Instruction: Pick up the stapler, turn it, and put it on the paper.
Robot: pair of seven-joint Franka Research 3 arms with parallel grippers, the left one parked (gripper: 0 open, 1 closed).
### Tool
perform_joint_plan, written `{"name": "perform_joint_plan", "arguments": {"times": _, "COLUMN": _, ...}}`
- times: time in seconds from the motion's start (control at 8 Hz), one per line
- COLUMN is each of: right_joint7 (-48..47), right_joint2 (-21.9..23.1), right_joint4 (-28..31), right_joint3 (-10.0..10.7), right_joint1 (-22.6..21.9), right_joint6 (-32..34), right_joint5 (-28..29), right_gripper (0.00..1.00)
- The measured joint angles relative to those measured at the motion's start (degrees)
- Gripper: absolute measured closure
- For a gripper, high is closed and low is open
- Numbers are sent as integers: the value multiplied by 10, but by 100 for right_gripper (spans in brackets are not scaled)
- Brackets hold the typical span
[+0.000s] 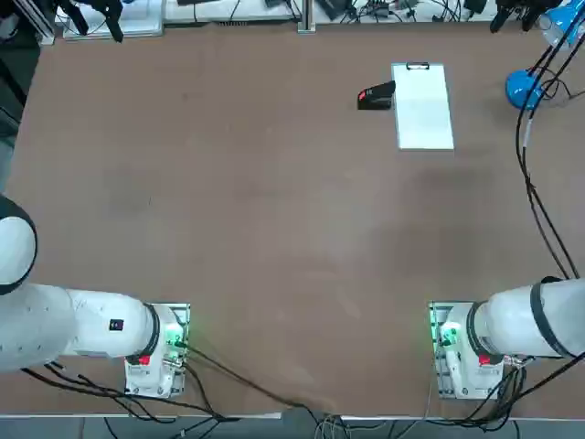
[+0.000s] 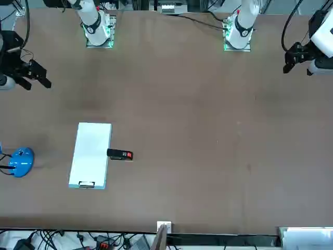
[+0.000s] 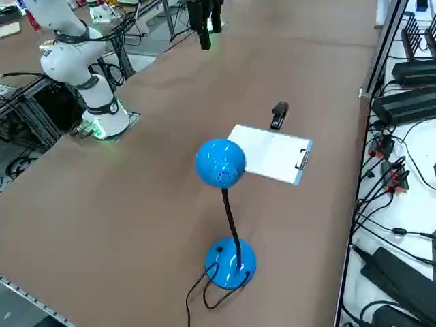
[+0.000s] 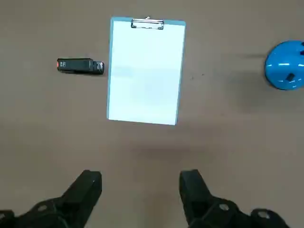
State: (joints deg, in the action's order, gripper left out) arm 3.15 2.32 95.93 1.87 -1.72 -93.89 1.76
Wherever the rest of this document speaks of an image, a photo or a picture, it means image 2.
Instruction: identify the black lamp cable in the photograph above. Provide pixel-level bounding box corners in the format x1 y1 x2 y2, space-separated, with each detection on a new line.
0 153 15 176

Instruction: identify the white box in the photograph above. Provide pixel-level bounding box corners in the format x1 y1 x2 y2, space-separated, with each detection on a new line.
278 226 333 250

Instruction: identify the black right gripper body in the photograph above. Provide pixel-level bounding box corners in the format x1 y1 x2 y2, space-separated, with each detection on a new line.
0 30 31 79

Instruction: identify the thin black table cable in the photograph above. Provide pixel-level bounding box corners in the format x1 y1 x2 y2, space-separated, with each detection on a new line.
161 12 227 30

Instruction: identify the white paper sheet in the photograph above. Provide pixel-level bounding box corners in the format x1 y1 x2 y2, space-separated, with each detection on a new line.
69 122 111 187

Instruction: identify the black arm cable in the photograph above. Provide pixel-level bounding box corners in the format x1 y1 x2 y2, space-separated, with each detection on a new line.
15 0 31 53
281 0 305 52

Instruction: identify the blue desk lamp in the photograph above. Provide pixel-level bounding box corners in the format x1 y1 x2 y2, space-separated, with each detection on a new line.
8 147 35 179

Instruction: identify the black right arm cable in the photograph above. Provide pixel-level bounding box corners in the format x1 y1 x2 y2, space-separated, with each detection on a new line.
15 0 31 53

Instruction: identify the dark ribbed power adapter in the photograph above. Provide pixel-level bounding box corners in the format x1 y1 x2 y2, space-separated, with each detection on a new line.
130 235 149 250

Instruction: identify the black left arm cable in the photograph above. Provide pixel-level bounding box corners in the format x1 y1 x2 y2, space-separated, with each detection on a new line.
281 0 305 52

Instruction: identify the black stapler with red end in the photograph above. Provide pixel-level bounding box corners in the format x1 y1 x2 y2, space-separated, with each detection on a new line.
107 148 134 161

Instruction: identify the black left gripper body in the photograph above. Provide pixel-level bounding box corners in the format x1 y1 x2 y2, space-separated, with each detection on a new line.
296 44 317 64

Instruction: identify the black flat power adapter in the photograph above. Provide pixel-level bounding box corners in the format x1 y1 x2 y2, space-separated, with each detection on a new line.
12 238 35 250

